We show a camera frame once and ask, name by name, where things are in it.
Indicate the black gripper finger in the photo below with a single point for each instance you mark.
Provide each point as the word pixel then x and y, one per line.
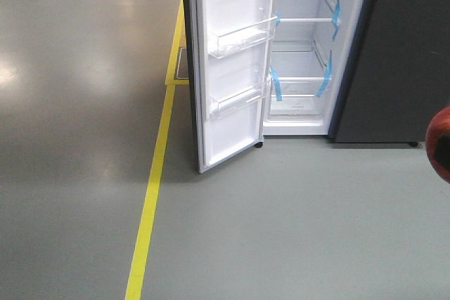
pixel 441 155

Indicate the red yellow apple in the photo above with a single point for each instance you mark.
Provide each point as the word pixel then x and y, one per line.
pixel 439 125

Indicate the white fridge door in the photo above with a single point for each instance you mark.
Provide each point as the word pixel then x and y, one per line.
pixel 218 140

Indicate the clear fridge crisper drawer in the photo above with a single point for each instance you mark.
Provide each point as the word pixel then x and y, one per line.
pixel 296 97

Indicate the lower clear door bin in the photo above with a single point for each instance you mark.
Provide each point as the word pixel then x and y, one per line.
pixel 219 108

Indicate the clear door bin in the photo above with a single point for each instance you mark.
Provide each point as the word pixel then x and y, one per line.
pixel 219 108
pixel 227 44

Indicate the upper clear door bin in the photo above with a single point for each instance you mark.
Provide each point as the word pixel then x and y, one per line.
pixel 227 44

